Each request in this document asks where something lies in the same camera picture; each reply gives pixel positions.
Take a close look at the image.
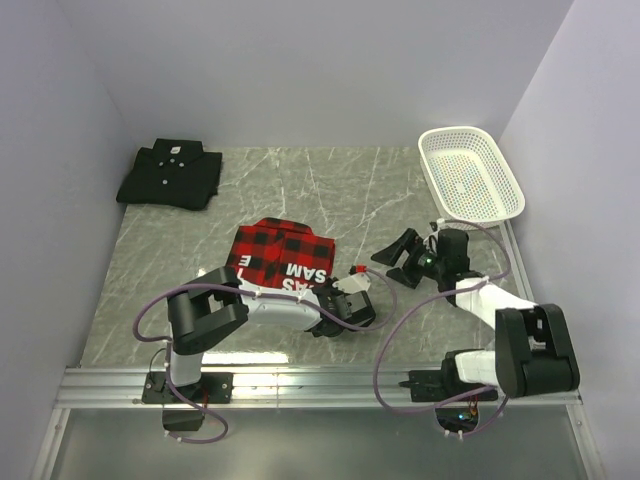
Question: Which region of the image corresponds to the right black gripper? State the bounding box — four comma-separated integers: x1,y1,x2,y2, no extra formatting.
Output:
371,228,446,289

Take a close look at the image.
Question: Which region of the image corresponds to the red black plaid shirt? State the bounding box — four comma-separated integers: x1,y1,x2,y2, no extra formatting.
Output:
226,217,336,291

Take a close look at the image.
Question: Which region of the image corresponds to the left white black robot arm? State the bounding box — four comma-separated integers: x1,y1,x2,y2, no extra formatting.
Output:
165,267,376,402

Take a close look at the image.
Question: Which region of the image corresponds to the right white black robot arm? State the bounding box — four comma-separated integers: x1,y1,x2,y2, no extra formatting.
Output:
371,227,581,402

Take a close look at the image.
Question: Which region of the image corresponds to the white plastic mesh basket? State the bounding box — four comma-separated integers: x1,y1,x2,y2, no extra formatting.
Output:
418,126,526,228

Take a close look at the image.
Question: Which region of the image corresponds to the folded black button shirt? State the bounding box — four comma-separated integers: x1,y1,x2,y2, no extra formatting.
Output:
116,138,223,211

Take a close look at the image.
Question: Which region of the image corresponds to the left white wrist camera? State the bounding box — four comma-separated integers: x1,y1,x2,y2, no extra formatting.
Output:
332,265,371,295

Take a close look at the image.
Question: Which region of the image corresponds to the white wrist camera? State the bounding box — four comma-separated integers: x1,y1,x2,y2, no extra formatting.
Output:
428,218,449,238
332,265,371,295

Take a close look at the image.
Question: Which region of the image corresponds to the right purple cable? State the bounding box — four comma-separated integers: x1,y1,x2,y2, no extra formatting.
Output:
372,218,514,438

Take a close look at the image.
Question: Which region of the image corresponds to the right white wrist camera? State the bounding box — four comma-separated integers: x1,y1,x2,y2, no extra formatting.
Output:
428,218,449,238

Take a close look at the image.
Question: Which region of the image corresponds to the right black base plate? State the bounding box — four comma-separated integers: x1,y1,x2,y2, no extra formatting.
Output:
399,370,482,403

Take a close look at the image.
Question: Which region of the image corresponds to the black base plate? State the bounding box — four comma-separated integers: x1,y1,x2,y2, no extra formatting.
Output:
141,371,233,405
399,370,482,403

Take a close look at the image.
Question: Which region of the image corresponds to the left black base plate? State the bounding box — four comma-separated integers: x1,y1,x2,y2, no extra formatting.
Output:
141,371,233,405

